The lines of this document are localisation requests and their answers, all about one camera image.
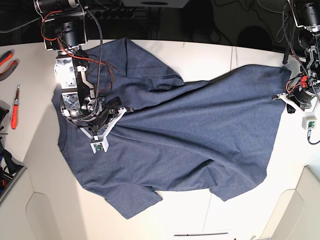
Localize grey cables on floor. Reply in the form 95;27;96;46
212;0;286;43

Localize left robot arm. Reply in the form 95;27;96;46
281;0;320;114

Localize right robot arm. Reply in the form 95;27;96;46
33;0;117;134

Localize blue grey t-shirt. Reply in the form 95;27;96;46
58;38;291;219

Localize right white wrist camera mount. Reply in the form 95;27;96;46
79;107;134;154

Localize black power strip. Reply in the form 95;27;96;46
89;7;138;19

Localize orange handled screwdriver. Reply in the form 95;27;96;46
11;85;20;130

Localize white framed tray bottom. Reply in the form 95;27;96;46
173;232;229;237

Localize white panel lower left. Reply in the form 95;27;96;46
0;166;62;240

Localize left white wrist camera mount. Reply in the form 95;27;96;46
272;93;320;132

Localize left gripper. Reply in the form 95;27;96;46
286;76;320;114

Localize orange grey pliers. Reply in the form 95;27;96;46
0;49;20;82

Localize dark clutter bin left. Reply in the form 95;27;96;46
0;100;25;200

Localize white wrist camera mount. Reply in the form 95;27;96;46
272;93;320;132
79;107;134;154

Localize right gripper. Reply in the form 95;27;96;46
62;96;122;132

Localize braided camera cable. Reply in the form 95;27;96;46
84;8;105;101
281;2;320;146

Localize white panel lower right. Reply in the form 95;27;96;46
260;166;320;240

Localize white panel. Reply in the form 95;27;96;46
260;166;320;240
0;166;62;240

